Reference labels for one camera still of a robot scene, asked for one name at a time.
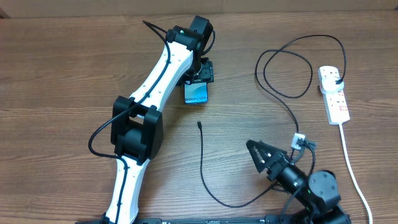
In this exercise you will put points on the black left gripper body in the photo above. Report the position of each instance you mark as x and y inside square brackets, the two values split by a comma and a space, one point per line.
[205, 73]

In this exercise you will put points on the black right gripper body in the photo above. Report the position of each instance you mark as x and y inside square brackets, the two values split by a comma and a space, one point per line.
[292, 179]

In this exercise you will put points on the Samsung Galaxy smartphone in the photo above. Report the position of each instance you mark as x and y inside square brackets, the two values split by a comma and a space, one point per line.
[196, 93]

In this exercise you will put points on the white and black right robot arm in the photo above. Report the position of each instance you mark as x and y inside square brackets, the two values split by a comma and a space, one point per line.
[314, 197]

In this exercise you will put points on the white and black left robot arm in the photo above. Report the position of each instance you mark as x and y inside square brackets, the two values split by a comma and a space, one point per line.
[137, 129]

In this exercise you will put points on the white charger plug adapter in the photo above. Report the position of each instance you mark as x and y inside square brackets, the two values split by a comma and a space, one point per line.
[328, 82]

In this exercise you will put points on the white power strip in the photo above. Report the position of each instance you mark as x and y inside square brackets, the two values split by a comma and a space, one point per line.
[335, 103]

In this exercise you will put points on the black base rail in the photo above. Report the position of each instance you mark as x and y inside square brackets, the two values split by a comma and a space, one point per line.
[211, 221]

